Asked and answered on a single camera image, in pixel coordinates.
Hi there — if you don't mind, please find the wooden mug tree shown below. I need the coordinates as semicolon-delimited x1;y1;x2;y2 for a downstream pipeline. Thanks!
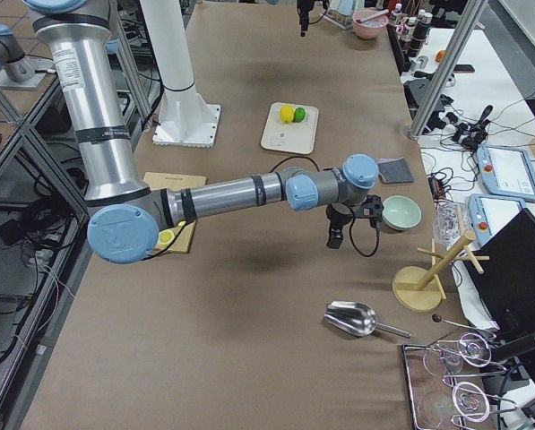
392;206;490;313

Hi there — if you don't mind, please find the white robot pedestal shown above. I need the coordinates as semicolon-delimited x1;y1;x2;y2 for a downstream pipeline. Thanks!
141;1;221;148

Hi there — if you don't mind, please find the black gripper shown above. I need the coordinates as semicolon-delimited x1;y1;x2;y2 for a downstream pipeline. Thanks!
325;203;355;249
296;0;315;37

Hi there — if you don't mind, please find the black glass tray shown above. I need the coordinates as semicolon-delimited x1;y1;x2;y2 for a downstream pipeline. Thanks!
401;344;518;429

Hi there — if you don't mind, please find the wooden cutting board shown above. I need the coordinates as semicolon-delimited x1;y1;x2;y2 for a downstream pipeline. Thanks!
142;172;208;254

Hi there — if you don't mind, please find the green lime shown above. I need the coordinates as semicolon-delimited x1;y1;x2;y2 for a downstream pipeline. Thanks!
293;107;306;123

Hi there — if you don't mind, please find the metal scoop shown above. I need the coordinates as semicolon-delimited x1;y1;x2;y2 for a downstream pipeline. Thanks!
324;301;412;339

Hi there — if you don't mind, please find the teach pendant tablet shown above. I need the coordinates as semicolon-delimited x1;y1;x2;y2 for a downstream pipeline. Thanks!
468;193;526;247
476;144;535;202

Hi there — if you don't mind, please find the grey folded cloth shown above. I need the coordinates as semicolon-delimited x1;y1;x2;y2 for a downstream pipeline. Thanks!
377;158;414;185

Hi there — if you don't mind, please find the aluminium frame post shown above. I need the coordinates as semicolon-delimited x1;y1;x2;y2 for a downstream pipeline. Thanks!
408;0;488;141

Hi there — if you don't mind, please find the pink bowl with ice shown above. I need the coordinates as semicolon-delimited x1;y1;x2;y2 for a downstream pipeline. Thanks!
352;10;389;40

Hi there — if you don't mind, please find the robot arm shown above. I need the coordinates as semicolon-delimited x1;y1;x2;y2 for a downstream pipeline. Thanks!
29;1;379;263

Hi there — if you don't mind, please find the lemon slice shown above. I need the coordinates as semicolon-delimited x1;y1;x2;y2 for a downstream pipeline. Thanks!
156;229;176;248

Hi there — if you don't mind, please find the mint green bowl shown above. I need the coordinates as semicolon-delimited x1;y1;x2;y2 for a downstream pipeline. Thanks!
382;195;422;231

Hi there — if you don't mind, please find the yellow lemon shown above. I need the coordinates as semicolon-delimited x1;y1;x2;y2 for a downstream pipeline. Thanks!
279;105;295;124

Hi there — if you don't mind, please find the cream rabbit tray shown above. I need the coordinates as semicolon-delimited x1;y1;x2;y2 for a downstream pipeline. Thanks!
261;102;319;155

